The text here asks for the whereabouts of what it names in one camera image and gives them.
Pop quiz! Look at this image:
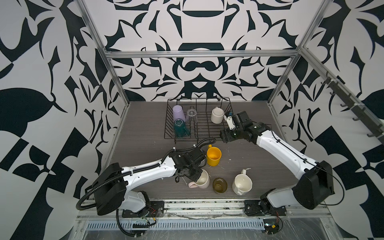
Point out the white slotted cable duct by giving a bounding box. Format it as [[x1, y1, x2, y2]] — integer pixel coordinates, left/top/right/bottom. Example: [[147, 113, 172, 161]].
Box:
[[85, 218, 265, 231]]

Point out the clear glass tumbler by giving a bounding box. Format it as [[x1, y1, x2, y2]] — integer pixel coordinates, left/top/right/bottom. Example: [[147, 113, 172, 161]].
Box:
[[186, 109, 198, 125]]

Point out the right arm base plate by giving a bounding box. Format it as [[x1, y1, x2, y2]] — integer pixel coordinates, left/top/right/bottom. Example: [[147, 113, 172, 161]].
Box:
[[244, 200, 287, 217]]

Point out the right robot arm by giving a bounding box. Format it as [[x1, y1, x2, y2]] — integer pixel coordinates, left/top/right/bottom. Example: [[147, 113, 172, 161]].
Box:
[[220, 111, 335, 215]]

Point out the olive green glass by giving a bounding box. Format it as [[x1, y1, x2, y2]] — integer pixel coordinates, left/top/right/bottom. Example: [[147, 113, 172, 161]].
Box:
[[213, 178, 228, 194]]

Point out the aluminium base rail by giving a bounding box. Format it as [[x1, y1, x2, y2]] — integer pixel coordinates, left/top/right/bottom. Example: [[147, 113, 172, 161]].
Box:
[[74, 196, 331, 221]]

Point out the white mug red inside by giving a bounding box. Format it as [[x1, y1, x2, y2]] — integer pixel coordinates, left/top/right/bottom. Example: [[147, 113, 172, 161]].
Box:
[[211, 107, 225, 125]]

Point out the grey wall hook rail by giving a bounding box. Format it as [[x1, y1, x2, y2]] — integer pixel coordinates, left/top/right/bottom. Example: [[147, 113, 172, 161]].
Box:
[[320, 72, 384, 143]]

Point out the aluminium frame crossbar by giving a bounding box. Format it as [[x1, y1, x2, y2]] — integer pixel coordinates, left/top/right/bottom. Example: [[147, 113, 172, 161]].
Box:
[[105, 50, 298, 59]]

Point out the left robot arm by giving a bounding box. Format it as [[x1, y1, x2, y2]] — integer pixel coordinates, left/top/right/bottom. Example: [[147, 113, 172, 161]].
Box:
[[77, 147, 206, 216]]

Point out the cream mug pink handle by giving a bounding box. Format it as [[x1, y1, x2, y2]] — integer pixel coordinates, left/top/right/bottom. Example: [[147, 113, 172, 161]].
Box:
[[188, 170, 210, 189]]

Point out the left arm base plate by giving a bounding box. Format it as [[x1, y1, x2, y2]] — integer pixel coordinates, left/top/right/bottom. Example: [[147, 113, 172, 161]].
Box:
[[122, 201, 165, 218]]

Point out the dark green mug white inside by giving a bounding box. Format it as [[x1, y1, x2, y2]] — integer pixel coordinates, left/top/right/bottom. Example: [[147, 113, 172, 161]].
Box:
[[174, 119, 191, 138]]

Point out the green circuit board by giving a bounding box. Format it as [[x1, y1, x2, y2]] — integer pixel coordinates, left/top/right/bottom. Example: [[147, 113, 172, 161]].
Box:
[[263, 219, 284, 236]]

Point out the black wire dish rack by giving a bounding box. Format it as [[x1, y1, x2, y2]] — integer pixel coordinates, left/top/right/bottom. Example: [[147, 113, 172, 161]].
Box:
[[164, 98, 233, 143]]

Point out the cream white mug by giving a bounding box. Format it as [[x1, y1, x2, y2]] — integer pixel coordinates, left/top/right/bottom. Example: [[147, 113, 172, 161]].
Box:
[[232, 168, 253, 196]]

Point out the lavender plastic cup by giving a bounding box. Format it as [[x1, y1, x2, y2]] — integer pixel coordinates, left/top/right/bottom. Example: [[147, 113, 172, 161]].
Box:
[[172, 105, 186, 122]]

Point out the yellow mug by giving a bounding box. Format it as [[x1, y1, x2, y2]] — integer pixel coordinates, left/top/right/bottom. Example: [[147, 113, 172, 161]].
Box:
[[206, 145, 222, 167]]

